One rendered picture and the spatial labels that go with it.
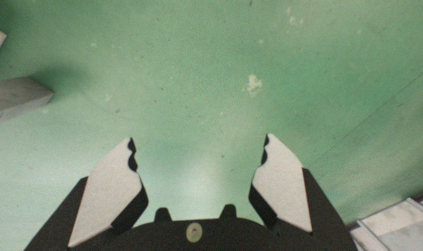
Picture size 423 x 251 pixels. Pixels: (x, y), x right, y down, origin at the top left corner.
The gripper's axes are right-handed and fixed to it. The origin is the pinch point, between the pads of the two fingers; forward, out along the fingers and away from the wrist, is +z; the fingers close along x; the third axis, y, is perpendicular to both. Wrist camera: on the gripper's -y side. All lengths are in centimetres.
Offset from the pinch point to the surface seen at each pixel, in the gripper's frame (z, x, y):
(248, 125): 42, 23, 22
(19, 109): 22, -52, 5
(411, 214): 83, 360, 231
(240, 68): 38.2, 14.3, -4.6
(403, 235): 67, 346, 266
